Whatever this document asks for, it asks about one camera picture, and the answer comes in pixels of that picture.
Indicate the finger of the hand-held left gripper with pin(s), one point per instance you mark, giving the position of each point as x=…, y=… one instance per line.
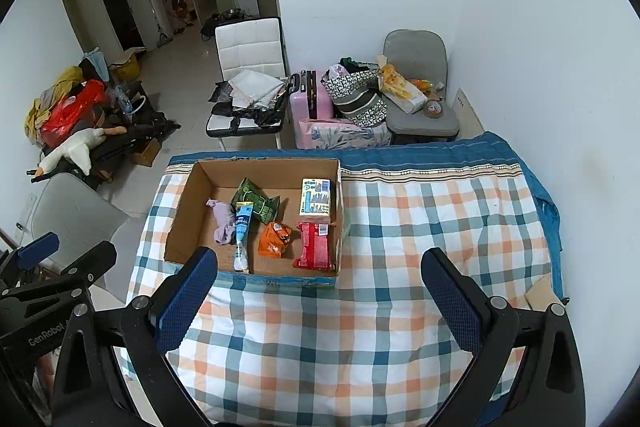
x=85, y=264
x=37, y=248

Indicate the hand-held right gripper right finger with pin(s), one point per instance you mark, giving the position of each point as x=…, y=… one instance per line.
x=452, y=302

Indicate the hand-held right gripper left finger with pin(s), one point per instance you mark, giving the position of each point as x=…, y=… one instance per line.
x=184, y=302

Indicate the purple sock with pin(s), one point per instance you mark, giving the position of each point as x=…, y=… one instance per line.
x=222, y=222

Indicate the blue tube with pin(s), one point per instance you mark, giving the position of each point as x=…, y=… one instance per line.
x=243, y=227

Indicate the orange panda snack packet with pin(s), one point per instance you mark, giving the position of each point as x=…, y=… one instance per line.
x=272, y=242

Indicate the green snack packet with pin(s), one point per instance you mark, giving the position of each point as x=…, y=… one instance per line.
x=262, y=207

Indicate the red snack packet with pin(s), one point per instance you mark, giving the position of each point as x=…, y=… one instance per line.
x=315, y=247

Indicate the white blue small carton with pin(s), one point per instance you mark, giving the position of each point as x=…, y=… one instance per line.
x=315, y=197

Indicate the grey plastic chair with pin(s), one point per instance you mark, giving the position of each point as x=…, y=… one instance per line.
x=75, y=212

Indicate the brown paper piece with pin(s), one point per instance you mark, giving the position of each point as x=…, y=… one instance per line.
x=542, y=294

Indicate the white goose plush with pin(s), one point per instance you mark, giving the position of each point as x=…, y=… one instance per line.
x=75, y=152

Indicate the checked blanket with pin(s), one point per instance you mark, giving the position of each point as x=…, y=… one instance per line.
x=350, y=347

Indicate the small cardboard box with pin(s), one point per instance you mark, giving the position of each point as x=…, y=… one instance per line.
x=146, y=153

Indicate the red plastic bag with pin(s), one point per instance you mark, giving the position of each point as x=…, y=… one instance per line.
x=75, y=107

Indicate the black folded cart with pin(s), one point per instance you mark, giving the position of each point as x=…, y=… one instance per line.
x=140, y=127

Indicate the yellow cloth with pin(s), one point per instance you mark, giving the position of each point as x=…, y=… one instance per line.
x=67, y=77

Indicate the white board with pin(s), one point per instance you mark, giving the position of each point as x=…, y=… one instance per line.
x=467, y=112

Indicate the light blue cloth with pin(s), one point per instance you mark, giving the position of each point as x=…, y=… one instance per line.
x=95, y=63

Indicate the brown tape roll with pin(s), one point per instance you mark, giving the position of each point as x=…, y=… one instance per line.
x=433, y=109

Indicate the black bag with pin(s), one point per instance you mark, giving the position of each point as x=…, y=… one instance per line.
x=240, y=114

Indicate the floral cushion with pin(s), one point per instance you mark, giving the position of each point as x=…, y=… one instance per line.
x=345, y=134

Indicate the yellow bin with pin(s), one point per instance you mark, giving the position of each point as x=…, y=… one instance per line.
x=125, y=68

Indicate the patterned tote bag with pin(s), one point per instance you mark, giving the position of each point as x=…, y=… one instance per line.
x=360, y=104

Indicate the grey plastic mailers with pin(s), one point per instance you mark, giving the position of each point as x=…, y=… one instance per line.
x=250, y=87

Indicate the yellow plastic bag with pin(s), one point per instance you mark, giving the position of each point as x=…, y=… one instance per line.
x=392, y=79

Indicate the pink suitcase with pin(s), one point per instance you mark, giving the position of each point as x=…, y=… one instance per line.
x=320, y=107

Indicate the grey cushioned chair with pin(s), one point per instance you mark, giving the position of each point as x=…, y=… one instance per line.
x=415, y=49

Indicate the white padded chair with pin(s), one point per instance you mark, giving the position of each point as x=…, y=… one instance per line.
x=247, y=44

